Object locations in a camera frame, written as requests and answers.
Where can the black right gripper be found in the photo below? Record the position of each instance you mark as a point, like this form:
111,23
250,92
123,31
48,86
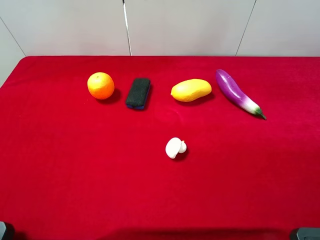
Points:
305,233

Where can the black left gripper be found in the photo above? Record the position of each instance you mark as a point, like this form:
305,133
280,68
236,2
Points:
7,231

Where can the orange fruit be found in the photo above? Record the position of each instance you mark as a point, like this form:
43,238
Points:
100,85

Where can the red velvet tablecloth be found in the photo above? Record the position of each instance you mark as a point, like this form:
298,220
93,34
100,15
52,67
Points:
73,167

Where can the white mushroom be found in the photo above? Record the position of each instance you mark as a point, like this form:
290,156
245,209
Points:
175,146

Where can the purple eggplant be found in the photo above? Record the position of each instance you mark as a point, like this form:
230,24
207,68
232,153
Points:
233,93

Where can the yellow mango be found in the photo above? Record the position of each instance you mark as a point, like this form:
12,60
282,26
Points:
190,90

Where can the black and blue eraser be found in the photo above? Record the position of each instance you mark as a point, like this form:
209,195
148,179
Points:
138,93

